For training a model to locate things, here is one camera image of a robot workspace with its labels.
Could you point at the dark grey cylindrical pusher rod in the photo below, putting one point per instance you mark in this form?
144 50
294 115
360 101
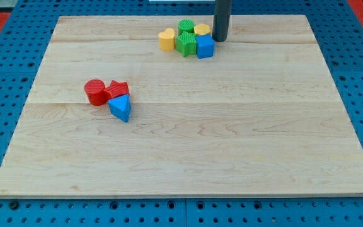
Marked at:
222 13

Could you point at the green circle block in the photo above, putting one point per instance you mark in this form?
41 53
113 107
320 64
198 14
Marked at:
185 25

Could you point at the blue cube block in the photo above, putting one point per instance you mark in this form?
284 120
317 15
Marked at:
205 46

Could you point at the green star block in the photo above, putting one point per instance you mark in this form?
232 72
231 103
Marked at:
186 44

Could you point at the yellow heart block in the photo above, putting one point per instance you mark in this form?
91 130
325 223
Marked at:
167 39

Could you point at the light wooden board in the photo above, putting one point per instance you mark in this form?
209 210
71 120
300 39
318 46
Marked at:
261 118

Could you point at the red star block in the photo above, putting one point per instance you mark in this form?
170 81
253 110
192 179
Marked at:
116 89

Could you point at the blue triangle block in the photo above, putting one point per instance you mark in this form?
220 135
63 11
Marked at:
120 107

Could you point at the red cylinder block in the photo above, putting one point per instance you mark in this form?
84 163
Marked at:
95 91

